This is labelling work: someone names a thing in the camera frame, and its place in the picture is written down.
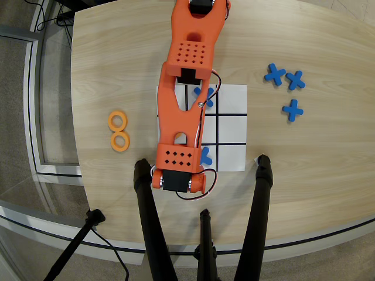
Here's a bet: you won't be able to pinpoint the slim black tripod column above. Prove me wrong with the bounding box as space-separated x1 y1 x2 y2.
193 208 220 281

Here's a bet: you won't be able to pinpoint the black cables by table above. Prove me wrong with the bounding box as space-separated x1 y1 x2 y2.
34 0 74 44

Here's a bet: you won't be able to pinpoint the thin black stand leg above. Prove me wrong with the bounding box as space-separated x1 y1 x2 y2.
43 208 106 281

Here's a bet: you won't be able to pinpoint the thick black tripod leg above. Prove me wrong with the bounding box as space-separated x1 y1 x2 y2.
133 158 179 281
233 154 274 281

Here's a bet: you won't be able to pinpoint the white tic-tac-toe grid sheet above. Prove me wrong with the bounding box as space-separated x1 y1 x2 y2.
156 84 248 173

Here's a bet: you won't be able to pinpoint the orange gripper black motor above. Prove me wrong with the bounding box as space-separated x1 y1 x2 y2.
151 168 207 195

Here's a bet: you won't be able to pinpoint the blue foam cross piece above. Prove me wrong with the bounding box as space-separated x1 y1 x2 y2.
285 70 306 91
282 99 305 122
200 146 213 167
193 87 216 108
264 63 287 87

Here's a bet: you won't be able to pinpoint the grey metal floor frame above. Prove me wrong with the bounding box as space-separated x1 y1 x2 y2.
0 24 84 179

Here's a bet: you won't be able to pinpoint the black floor cable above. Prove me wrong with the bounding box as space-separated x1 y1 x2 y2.
90 227 130 281

